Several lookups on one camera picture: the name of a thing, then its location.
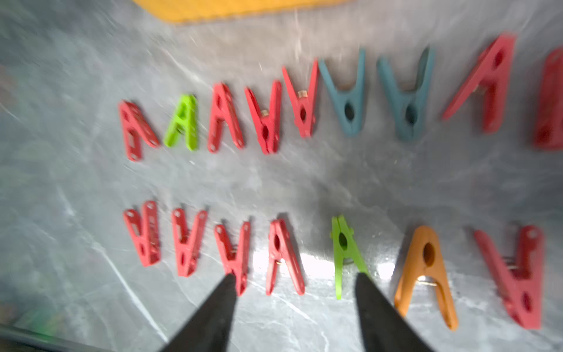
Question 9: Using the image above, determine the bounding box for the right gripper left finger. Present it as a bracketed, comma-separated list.
[161, 274, 238, 351]

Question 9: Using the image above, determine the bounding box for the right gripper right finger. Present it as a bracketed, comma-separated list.
[355, 273, 431, 352]

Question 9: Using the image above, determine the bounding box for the orange clothespin row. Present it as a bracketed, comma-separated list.
[394, 226, 459, 331]

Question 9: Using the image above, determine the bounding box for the green clothespin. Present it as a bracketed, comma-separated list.
[164, 95, 198, 151]
[330, 215, 370, 300]

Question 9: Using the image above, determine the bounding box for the red clothespin second row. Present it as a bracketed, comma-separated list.
[474, 225, 545, 329]

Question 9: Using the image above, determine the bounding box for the teal clothespin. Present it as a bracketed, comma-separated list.
[376, 46, 436, 142]
[318, 48, 366, 136]

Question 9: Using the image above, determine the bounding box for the yellow plastic storage box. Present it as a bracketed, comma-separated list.
[133, 0, 345, 23]

